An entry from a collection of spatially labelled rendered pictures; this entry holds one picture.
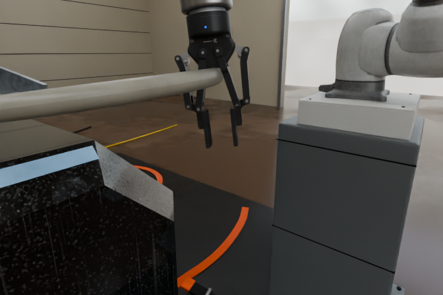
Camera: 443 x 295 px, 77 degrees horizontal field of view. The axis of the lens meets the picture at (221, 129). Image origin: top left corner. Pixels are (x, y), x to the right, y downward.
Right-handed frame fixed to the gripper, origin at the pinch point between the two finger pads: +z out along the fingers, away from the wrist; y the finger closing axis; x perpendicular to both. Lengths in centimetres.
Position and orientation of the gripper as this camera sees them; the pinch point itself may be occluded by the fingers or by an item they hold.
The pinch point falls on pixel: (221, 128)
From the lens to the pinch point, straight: 52.2
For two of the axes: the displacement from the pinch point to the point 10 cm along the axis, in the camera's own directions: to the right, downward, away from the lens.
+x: -1.3, 2.2, -9.7
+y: -9.9, 0.8, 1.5
